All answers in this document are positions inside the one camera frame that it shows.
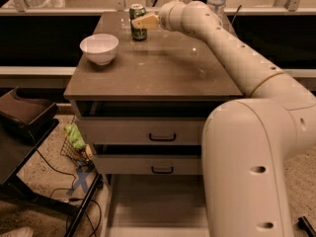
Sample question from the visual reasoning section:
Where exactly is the bottom open grey drawer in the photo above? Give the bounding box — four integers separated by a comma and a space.
101, 175, 209, 237

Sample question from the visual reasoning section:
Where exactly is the black object on floor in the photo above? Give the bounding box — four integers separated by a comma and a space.
297, 216, 316, 237

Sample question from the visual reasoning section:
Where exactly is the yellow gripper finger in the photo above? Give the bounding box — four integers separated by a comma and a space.
131, 13, 159, 30

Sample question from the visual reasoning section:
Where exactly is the white shoe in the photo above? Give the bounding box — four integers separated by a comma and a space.
0, 227, 34, 237

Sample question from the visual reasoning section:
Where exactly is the clear plastic water bottle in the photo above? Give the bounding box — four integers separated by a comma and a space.
207, 0, 226, 17

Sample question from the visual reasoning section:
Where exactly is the green plush toy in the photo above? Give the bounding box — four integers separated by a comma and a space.
64, 123, 86, 150

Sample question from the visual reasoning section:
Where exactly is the black floor cable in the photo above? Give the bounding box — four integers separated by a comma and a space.
28, 130, 104, 237

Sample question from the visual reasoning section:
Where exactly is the white ceramic bowl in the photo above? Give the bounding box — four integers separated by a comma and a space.
80, 34, 119, 65

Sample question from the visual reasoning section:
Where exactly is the grey drawer cabinet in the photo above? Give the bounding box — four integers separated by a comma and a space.
63, 11, 245, 237

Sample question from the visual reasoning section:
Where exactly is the dark brown side table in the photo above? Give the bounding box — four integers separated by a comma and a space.
0, 88, 102, 237

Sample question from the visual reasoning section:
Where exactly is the green soda can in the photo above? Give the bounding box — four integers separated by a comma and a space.
129, 4, 147, 40

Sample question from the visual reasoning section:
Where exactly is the top grey drawer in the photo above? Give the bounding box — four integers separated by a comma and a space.
76, 118, 204, 145

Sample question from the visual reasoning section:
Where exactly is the middle grey drawer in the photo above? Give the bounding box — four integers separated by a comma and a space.
93, 145, 201, 175

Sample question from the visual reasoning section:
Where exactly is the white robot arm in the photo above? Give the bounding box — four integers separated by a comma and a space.
131, 1, 316, 237

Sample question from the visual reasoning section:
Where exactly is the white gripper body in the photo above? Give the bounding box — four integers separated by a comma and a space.
158, 1, 185, 32

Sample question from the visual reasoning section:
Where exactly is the wire basket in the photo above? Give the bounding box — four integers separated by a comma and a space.
60, 128, 92, 167

